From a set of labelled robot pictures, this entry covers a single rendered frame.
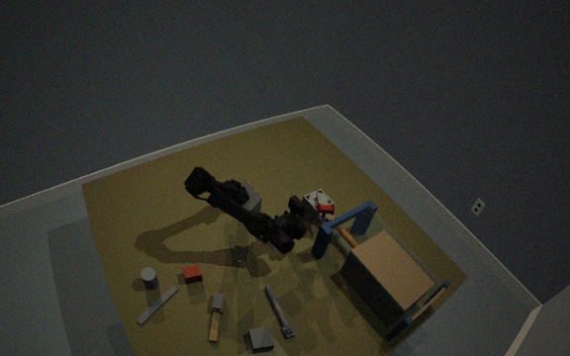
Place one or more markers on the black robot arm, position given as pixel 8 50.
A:
pixel 230 196

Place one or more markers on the grey flat bar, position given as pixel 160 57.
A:
pixel 156 305

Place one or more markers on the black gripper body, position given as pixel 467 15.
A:
pixel 297 208

